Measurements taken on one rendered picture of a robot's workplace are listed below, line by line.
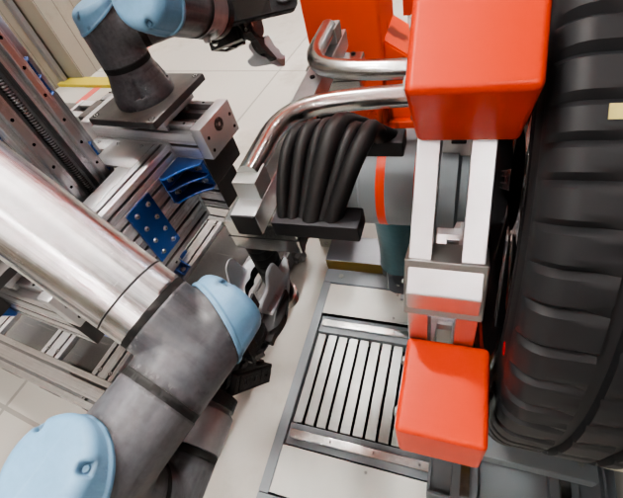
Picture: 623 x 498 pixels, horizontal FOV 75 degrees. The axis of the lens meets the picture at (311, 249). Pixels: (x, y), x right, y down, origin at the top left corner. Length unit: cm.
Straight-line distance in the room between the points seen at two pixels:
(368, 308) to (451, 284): 104
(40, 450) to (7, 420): 159
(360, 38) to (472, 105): 69
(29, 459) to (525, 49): 39
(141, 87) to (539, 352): 100
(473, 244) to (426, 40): 16
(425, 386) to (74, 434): 28
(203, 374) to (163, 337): 4
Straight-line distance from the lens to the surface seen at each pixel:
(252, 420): 140
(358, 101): 50
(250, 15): 70
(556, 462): 109
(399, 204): 56
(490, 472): 114
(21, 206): 38
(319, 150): 38
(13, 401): 197
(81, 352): 157
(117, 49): 109
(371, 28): 94
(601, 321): 32
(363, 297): 140
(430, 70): 26
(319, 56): 60
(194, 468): 44
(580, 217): 29
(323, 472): 122
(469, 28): 27
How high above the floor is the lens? 126
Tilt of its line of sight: 48 degrees down
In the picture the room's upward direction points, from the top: 19 degrees counter-clockwise
